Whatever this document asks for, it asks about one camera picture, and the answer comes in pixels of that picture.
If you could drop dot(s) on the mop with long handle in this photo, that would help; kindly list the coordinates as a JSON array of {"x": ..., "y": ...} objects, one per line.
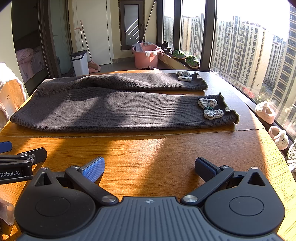
[{"x": 146, "y": 26}]

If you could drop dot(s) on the dark grey knit pants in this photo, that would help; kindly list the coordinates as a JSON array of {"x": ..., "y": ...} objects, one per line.
[{"x": 122, "y": 102}]

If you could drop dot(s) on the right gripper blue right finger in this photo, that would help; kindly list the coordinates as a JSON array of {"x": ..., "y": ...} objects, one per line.
[{"x": 214, "y": 177}]

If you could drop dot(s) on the pink plastic bucket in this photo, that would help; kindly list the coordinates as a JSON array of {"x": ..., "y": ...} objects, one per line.
[{"x": 146, "y": 54}]

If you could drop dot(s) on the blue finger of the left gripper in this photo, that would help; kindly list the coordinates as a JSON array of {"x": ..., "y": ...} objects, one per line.
[{"x": 5, "y": 146}]

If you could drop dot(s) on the white baby shoe upper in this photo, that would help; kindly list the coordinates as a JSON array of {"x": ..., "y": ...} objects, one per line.
[{"x": 264, "y": 111}]

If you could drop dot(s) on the pink bed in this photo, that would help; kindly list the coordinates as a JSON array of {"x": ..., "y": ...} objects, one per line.
[{"x": 30, "y": 62}]

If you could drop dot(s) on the white trash bin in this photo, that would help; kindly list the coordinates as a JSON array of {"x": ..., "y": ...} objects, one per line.
[{"x": 80, "y": 63}]

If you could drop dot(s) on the cream knit sweater on chair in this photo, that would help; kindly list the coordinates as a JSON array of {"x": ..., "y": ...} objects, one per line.
[{"x": 12, "y": 94}]

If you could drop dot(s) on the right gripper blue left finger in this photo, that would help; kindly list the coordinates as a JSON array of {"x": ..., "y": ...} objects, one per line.
[{"x": 83, "y": 183}]

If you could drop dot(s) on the pink dustpan with broom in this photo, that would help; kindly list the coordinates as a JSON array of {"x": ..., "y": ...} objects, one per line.
[{"x": 93, "y": 67}]

